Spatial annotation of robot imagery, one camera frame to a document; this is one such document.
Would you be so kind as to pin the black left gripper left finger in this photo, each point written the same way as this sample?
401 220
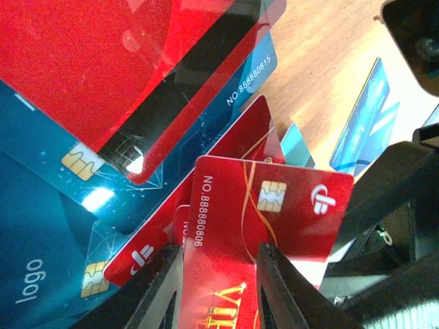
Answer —
150 299

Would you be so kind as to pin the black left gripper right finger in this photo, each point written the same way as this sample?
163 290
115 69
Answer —
286 299

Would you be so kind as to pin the red gold VIP card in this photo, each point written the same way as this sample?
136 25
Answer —
235 206

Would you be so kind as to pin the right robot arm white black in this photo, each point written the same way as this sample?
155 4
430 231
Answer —
395 286

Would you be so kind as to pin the blue card far right upper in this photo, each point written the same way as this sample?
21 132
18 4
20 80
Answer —
370 126

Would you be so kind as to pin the blue card under red stripe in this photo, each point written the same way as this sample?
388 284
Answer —
125 181

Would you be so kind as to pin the red card with magnetic stripe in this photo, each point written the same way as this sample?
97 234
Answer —
88 65

